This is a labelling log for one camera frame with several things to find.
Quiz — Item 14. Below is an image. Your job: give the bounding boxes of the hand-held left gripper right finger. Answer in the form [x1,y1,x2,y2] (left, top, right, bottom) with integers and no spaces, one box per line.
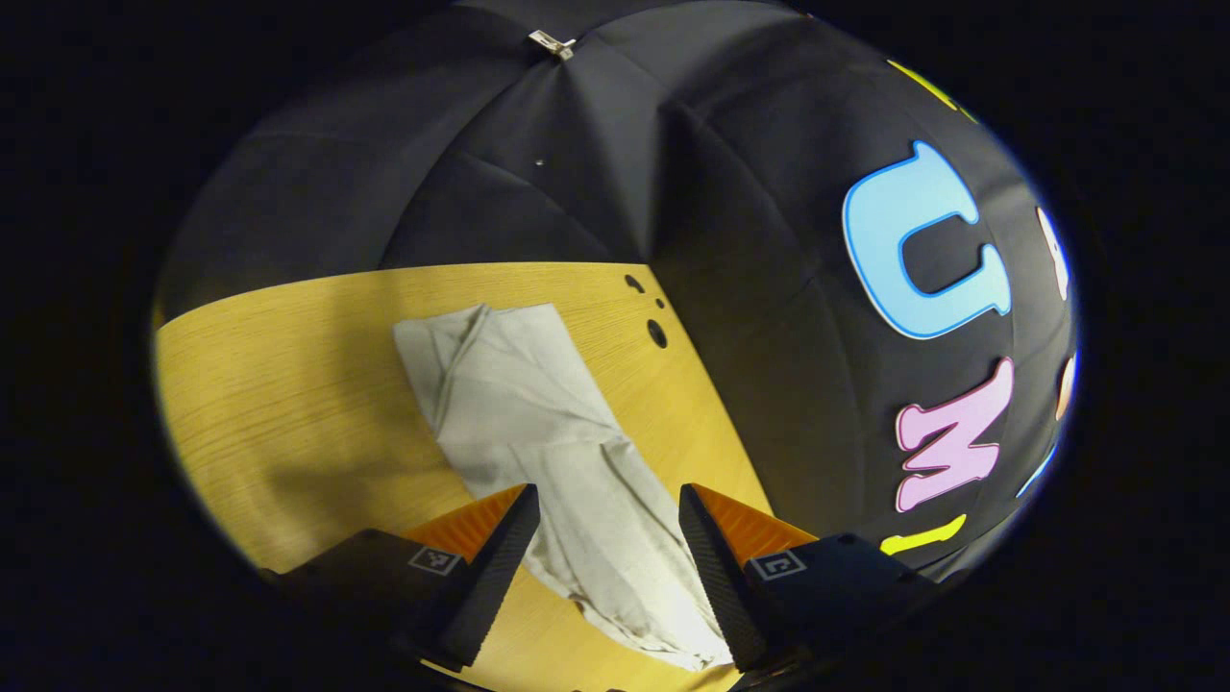
[678,483,938,674]

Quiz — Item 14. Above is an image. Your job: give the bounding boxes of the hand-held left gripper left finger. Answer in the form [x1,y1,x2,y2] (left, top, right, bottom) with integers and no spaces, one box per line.
[279,483,541,674]

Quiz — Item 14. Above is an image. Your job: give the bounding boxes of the white jeans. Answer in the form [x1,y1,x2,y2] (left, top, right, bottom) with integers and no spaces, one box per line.
[392,303,736,672]

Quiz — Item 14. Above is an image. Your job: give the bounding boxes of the black backdrop cloth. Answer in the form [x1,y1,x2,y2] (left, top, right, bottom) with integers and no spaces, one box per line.
[159,0,1077,582]

